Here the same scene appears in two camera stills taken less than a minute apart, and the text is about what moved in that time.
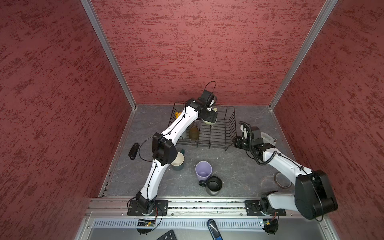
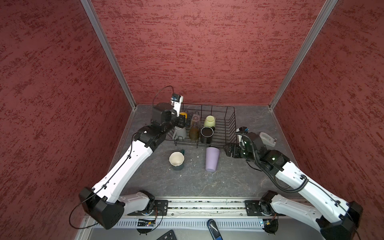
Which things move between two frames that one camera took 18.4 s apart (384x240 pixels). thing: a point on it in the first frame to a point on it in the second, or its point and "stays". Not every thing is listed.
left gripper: (212, 117) to (180, 121)
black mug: (213, 185) to (206, 133)
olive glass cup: (194, 133) stays
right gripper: (237, 140) to (235, 147)
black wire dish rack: (221, 135) stays
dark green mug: (178, 163) stays
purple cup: (203, 170) to (212, 157)
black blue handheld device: (214, 229) stays
